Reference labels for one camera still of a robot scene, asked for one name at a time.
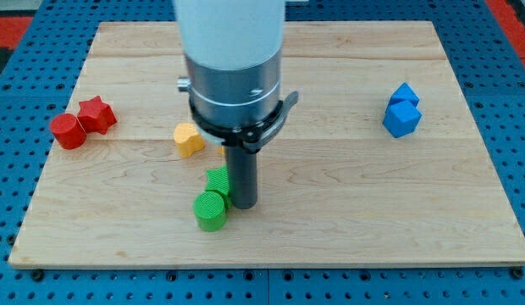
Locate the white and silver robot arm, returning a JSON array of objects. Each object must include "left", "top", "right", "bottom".
[{"left": 174, "top": 0, "right": 285, "bottom": 128}]

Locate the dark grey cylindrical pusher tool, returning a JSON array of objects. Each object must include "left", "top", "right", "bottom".
[{"left": 225, "top": 147, "right": 257, "bottom": 209}]

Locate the green star block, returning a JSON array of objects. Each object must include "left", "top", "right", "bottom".
[{"left": 205, "top": 165, "right": 231, "bottom": 210}]

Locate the blue cube block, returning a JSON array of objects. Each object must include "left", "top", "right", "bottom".
[
  {"left": 382, "top": 100, "right": 422, "bottom": 138},
  {"left": 387, "top": 82, "right": 420, "bottom": 108}
]

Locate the red cylinder block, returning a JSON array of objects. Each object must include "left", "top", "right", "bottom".
[{"left": 49, "top": 114, "right": 86, "bottom": 150}]

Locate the red star block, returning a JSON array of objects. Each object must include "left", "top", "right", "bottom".
[{"left": 77, "top": 96, "right": 117, "bottom": 135}]

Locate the blue cube block rear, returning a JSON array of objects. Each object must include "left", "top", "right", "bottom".
[{"left": 387, "top": 82, "right": 420, "bottom": 108}]

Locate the black quick-release clamp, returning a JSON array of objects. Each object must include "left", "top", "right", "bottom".
[{"left": 189, "top": 91, "right": 299, "bottom": 154}]

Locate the blue cube block front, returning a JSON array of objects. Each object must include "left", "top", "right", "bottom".
[{"left": 382, "top": 100, "right": 422, "bottom": 138}]

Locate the light wooden board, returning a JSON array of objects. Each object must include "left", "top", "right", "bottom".
[{"left": 9, "top": 21, "right": 525, "bottom": 269}]

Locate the yellow heart block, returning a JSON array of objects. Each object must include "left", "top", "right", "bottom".
[{"left": 173, "top": 123, "right": 205, "bottom": 158}]

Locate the green cylinder block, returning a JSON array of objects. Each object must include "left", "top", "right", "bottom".
[{"left": 192, "top": 191, "right": 227, "bottom": 232}]

